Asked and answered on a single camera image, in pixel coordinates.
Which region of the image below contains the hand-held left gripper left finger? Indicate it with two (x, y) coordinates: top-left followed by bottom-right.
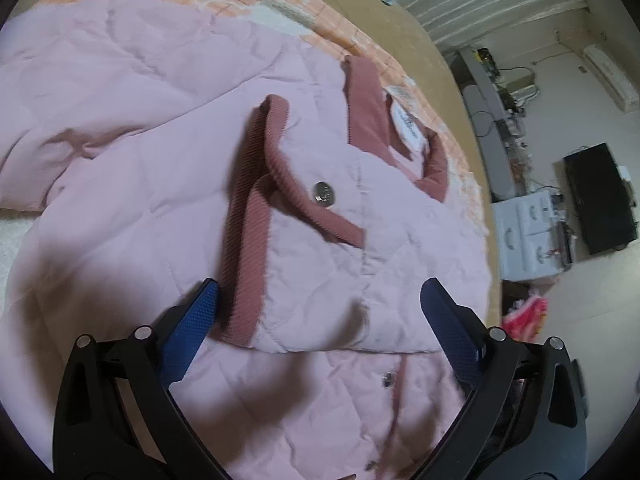
(52, 278), (236, 480)

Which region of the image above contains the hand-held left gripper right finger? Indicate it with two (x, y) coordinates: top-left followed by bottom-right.
(415, 277), (588, 480)

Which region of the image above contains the pink quilted jacket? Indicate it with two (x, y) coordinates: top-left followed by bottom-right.
(0, 0), (493, 480)

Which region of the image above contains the pink red cloth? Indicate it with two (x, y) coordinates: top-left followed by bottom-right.
(502, 295), (551, 343)

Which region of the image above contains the white chest of drawers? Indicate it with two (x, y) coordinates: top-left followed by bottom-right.
(492, 190), (576, 283)

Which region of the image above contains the grey vanity dresser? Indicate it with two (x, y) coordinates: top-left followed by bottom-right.
(450, 45), (526, 203)

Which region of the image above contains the black television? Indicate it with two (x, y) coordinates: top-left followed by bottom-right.
(562, 142), (638, 256)

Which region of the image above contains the white air conditioner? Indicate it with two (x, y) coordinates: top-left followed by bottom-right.
(582, 44), (640, 113)

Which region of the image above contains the orange white checkered blanket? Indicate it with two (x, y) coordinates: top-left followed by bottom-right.
(0, 0), (488, 311)

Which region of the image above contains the white striped curtain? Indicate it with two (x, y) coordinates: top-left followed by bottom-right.
(365, 0), (596, 51)

